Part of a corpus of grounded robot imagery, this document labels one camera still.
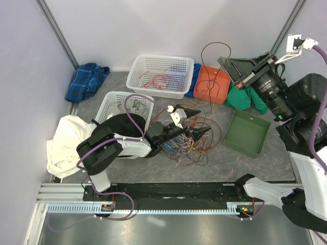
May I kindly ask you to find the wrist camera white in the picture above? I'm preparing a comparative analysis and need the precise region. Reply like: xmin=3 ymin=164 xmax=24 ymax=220
xmin=167 ymin=106 xmax=187 ymax=129
xmin=275 ymin=34 xmax=318 ymax=64

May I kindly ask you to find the blue plaid cloth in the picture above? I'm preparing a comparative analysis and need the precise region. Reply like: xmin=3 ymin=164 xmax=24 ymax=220
xmin=65 ymin=63 xmax=110 ymax=102

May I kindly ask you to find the black hat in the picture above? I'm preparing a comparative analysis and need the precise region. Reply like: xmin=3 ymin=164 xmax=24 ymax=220
xmin=87 ymin=113 xmax=146 ymax=144

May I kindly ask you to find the grey cloth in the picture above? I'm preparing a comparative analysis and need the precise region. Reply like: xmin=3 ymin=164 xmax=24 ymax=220
xmin=106 ymin=99 xmax=149 ymax=119

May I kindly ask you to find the green plastic tray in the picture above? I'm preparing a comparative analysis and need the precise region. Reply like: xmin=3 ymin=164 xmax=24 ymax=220
xmin=222 ymin=109 xmax=271 ymax=159

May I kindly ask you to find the left corner aluminium post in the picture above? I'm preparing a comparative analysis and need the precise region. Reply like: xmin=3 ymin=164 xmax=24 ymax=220
xmin=35 ymin=0 xmax=79 ymax=69

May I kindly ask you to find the white cloth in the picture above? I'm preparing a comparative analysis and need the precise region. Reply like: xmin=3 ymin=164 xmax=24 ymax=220
xmin=46 ymin=115 xmax=95 ymax=179

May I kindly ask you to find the brown cable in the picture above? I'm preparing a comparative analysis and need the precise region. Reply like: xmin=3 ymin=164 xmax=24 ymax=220
xmin=173 ymin=42 xmax=232 ymax=166

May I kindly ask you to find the pink cable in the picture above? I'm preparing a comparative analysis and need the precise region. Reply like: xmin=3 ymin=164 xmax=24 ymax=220
xmin=143 ymin=66 xmax=184 ymax=90

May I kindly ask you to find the orange plastic tray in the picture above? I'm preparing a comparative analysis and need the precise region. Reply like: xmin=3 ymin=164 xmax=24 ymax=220
xmin=193 ymin=65 xmax=230 ymax=105

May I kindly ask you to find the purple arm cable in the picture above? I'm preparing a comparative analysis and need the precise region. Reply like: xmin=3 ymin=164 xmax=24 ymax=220
xmin=76 ymin=93 xmax=171 ymax=170
xmin=309 ymin=45 xmax=327 ymax=245

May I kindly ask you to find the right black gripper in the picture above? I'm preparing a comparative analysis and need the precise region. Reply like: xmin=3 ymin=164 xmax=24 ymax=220
xmin=220 ymin=50 xmax=297 ymax=120

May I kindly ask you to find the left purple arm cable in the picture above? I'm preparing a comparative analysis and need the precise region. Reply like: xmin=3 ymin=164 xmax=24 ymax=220
xmin=76 ymin=93 xmax=171 ymax=170

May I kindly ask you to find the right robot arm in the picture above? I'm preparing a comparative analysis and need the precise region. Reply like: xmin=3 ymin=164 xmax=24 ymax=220
xmin=218 ymin=52 xmax=326 ymax=233

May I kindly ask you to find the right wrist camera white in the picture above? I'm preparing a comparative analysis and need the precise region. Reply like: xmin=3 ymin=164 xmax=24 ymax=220
xmin=275 ymin=34 xmax=318 ymax=64

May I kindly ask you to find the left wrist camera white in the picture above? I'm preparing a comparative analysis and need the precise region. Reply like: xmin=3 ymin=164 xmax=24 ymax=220
xmin=167 ymin=106 xmax=187 ymax=129

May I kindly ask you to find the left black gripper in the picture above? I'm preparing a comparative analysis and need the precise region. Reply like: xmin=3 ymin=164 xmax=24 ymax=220
xmin=158 ymin=105 xmax=211 ymax=144

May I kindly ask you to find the small white plastic basket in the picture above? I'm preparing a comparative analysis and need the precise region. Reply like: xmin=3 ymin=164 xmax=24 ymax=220
xmin=95 ymin=91 xmax=153 ymax=130

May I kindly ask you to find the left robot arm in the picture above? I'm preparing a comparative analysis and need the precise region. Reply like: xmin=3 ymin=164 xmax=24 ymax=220
xmin=76 ymin=105 xmax=211 ymax=201

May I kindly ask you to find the right corner aluminium post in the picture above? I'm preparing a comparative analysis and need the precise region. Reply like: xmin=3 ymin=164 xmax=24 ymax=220
xmin=270 ymin=0 xmax=307 ymax=54

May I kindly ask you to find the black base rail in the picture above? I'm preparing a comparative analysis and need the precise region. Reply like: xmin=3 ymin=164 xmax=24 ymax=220
xmin=83 ymin=182 xmax=258 ymax=210

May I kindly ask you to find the green cloth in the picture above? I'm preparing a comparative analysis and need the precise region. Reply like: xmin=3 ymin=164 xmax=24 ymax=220
xmin=224 ymin=84 xmax=268 ymax=115

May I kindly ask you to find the white cable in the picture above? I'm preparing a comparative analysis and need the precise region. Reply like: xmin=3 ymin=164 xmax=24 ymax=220
xmin=163 ymin=122 xmax=205 ymax=161

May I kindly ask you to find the grey slotted cable duct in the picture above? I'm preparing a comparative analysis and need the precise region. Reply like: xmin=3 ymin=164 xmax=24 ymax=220
xmin=47 ymin=203 xmax=253 ymax=215

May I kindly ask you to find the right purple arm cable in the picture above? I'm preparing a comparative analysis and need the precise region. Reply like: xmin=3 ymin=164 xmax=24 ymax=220
xmin=309 ymin=45 xmax=327 ymax=245

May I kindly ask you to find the corner aluminium post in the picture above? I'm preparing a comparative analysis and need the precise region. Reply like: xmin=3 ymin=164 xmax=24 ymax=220
xmin=35 ymin=0 xmax=79 ymax=69
xmin=270 ymin=0 xmax=307 ymax=54

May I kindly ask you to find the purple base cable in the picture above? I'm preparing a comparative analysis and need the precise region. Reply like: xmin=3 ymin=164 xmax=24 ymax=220
xmin=46 ymin=191 xmax=135 ymax=232

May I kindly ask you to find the large white plastic basket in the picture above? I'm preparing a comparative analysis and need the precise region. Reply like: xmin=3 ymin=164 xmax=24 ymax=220
xmin=126 ymin=55 xmax=194 ymax=100

